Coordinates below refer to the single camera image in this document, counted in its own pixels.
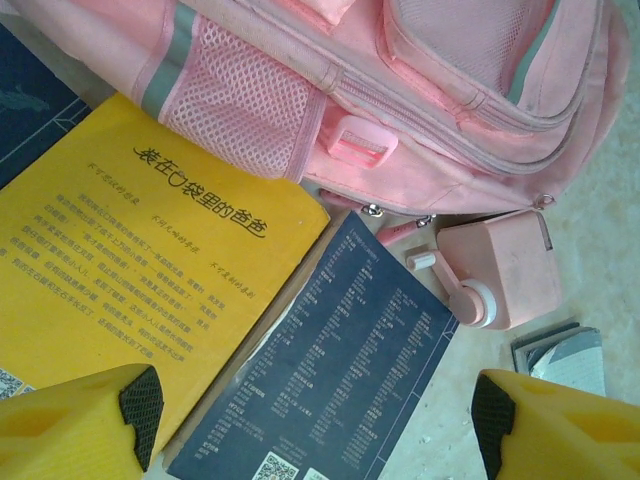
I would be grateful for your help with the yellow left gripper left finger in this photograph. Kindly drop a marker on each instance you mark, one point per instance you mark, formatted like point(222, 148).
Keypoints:
point(60, 430)

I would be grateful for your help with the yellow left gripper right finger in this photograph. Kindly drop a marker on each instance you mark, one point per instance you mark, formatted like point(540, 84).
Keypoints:
point(565, 430)

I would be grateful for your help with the grey blue notebook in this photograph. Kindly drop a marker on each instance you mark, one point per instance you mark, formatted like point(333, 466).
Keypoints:
point(565, 355)

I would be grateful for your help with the pink crank pencil sharpener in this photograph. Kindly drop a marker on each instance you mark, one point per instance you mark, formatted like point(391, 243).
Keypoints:
point(505, 270)

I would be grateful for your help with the yellow paperback book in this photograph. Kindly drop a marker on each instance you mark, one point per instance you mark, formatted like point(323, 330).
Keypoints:
point(125, 260)

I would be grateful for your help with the dark blue book white text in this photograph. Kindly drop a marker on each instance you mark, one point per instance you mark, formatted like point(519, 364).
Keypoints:
point(325, 360)

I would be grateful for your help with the dark blue book cream label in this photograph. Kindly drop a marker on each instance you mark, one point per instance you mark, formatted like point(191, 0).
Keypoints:
point(30, 100)

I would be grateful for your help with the pink school backpack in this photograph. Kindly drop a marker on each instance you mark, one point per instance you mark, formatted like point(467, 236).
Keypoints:
point(400, 90)

